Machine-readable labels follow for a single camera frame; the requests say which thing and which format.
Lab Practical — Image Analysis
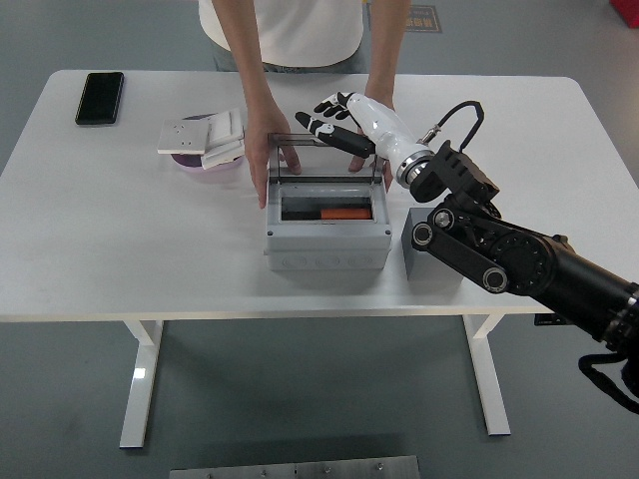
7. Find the person's right hand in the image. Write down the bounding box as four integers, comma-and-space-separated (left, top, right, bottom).
244, 102, 303, 210

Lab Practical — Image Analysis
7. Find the red object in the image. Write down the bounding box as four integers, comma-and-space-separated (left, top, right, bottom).
608, 0, 639, 29

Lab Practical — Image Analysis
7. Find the person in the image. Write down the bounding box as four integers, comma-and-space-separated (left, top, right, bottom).
198, 0, 368, 75

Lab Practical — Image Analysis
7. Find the smoky transparent box lid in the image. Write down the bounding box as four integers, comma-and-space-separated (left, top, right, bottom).
267, 132, 389, 184

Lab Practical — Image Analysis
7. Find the grey block with round hole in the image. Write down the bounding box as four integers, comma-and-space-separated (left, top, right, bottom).
401, 207, 466, 281

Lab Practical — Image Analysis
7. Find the person's left hand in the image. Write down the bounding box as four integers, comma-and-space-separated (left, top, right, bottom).
347, 94, 400, 194

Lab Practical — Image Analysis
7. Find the grey metal plate with screws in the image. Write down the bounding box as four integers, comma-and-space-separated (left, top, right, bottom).
168, 454, 421, 479

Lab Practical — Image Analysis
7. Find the white wall switch plate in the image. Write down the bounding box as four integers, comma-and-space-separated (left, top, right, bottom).
201, 139, 249, 171
207, 107, 246, 149

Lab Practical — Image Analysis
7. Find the black smartphone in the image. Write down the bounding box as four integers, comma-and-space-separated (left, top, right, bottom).
74, 71, 126, 126

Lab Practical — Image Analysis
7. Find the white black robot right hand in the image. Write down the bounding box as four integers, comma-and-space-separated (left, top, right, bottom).
294, 91, 433, 169

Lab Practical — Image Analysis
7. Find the orange cylindrical battery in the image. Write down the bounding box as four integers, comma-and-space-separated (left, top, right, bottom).
320, 208, 373, 221

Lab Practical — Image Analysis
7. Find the brown floor sign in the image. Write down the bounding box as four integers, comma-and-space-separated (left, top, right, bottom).
404, 4, 443, 35

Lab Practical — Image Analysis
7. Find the white wall socket plate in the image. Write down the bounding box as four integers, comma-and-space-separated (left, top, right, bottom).
157, 119, 210, 156

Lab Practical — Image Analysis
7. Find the grey plastic enclosure box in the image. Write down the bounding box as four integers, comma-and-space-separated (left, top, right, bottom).
264, 172, 394, 271

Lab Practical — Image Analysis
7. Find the white table leg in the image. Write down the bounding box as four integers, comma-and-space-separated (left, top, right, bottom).
461, 313, 512, 438
118, 318, 165, 449

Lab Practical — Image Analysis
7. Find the pink round dish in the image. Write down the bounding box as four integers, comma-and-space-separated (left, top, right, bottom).
171, 113, 247, 175

